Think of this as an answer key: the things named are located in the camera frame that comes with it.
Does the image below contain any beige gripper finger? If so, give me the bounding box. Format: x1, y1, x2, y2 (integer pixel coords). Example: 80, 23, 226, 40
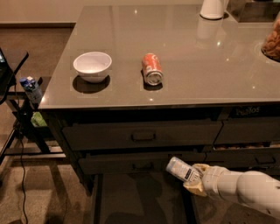
192, 164, 209, 174
183, 180, 207, 197

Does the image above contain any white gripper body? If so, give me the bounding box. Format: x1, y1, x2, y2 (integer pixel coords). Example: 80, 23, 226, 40
202, 166, 242, 199

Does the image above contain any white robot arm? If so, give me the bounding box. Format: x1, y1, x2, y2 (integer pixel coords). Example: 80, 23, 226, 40
183, 164, 280, 219

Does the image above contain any middle right drawer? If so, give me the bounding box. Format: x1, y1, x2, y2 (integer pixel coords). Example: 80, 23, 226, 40
204, 149, 280, 168

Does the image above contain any top left drawer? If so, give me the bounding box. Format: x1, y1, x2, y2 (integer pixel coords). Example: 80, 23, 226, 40
62, 120, 222, 151

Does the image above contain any top right drawer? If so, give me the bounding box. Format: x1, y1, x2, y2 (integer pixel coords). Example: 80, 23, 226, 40
214, 117, 280, 144

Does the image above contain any open bottom left drawer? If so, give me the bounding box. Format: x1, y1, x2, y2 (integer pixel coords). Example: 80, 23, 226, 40
90, 171, 201, 224

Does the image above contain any middle left drawer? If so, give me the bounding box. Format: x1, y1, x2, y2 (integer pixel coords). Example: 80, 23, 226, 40
78, 151, 205, 174

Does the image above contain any blue bottle on side stand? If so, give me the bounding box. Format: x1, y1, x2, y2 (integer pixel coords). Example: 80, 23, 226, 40
19, 76, 43, 104

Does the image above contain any orange soda can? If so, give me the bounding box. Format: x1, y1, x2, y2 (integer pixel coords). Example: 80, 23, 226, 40
142, 53, 163, 86

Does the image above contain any jar of nuts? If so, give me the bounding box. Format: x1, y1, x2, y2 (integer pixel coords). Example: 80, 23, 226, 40
262, 12, 280, 62

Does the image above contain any white ceramic bowl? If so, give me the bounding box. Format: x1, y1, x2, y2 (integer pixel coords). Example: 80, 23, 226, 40
73, 52, 112, 83

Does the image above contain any white kettle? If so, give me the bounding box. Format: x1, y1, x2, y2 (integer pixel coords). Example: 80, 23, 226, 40
199, 0, 228, 20

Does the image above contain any green packet on stand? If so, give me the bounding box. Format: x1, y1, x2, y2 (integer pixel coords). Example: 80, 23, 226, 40
31, 112, 46, 127

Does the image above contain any black side table stand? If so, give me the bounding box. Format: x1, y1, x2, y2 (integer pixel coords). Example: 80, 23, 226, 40
0, 49, 62, 162

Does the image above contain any black cable on floor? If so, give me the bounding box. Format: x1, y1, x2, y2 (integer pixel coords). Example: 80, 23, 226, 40
13, 75, 30, 224

